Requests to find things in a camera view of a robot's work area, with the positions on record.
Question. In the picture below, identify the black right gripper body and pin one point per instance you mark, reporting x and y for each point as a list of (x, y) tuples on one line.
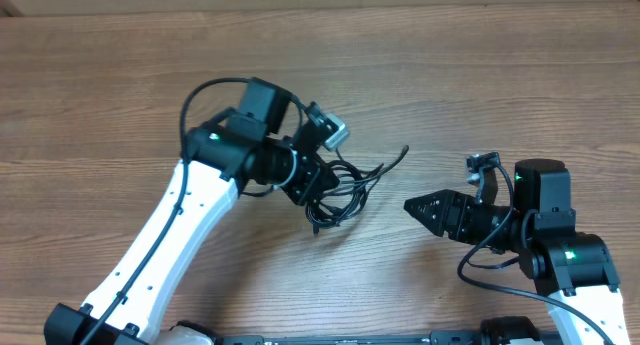
[(474, 224)]

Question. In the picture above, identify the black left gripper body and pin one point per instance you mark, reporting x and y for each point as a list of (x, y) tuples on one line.
[(305, 178)]

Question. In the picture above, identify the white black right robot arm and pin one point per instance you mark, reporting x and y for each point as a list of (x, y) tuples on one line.
[(573, 272)]

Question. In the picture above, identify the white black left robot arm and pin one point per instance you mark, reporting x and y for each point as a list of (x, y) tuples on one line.
[(128, 307)]

